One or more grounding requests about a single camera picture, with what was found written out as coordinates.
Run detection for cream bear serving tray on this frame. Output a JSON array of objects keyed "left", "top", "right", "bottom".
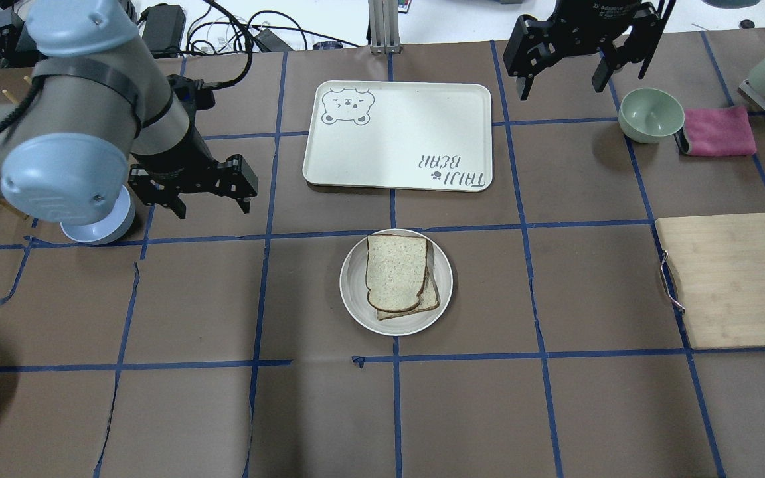
[{"left": 303, "top": 80, "right": 494, "bottom": 193}]

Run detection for green bowl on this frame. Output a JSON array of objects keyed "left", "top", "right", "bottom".
[{"left": 618, "top": 88, "right": 685, "bottom": 144}]

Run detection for black power adapter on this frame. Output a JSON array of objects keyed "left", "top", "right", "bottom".
[{"left": 141, "top": 3, "right": 186, "bottom": 58}]

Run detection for bread slice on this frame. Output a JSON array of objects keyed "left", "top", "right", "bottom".
[
  {"left": 365, "top": 234, "right": 428, "bottom": 313},
  {"left": 376, "top": 269, "right": 440, "bottom": 321}
]

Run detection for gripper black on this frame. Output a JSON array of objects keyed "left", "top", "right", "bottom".
[
  {"left": 129, "top": 155, "right": 258, "bottom": 220},
  {"left": 502, "top": 1, "right": 662, "bottom": 101}
]

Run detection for blue bowl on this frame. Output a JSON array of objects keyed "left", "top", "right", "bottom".
[{"left": 60, "top": 187, "right": 135, "bottom": 246}]

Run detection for pink cloth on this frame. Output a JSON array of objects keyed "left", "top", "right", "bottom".
[{"left": 674, "top": 106, "right": 757, "bottom": 157}]

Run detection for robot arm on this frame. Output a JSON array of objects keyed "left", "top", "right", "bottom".
[{"left": 0, "top": 1, "right": 258, "bottom": 226}]

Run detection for round white plate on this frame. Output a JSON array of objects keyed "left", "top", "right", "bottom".
[{"left": 339, "top": 229, "right": 456, "bottom": 337}]

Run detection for aluminium frame post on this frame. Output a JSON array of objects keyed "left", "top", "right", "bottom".
[{"left": 367, "top": 0, "right": 402, "bottom": 55}]

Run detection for wooden cutting board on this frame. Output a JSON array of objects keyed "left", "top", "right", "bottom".
[{"left": 655, "top": 214, "right": 765, "bottom": 350}]

